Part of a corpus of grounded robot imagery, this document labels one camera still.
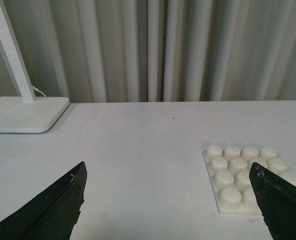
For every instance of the white studded base plate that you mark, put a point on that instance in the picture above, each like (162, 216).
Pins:
(228, 170)

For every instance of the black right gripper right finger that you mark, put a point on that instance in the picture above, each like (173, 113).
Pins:
(276, 199)

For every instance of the white desk lamp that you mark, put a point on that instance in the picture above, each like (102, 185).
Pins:
(24, 114)

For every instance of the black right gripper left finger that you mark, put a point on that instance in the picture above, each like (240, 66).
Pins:
(52, 214)

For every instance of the grey pleated curtain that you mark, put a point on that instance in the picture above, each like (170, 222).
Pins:
(103, 51)

